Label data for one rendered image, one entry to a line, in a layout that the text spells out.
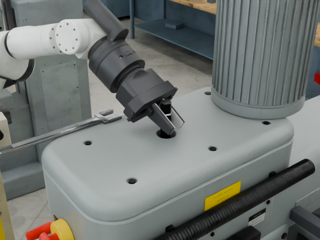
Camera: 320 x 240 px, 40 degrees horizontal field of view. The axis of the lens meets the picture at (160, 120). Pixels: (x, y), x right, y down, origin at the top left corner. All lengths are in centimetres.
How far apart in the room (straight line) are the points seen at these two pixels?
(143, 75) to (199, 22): 637
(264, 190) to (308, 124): 38
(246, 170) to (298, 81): 21
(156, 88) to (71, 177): 23
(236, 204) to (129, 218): 21
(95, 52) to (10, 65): 27
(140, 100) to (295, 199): 48
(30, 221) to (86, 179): 291
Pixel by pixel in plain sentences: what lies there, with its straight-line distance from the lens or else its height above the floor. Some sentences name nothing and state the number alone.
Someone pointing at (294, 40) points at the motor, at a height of 205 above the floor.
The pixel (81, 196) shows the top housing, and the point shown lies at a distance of 70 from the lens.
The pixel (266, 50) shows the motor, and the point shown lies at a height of 203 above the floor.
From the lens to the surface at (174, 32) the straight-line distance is 698.
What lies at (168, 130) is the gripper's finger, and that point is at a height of 191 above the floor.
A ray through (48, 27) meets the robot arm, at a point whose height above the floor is 205.
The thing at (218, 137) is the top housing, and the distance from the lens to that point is 83.
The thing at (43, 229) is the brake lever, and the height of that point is 171.
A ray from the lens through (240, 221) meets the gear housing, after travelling 93.
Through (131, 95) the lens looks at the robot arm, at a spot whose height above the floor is 197.
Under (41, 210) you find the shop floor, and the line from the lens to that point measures 370.
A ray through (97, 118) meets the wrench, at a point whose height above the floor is 190.
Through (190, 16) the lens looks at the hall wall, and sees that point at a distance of 733.
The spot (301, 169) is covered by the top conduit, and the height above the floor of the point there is 180.
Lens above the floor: 231
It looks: 29 degrees down
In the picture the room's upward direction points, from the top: straight up
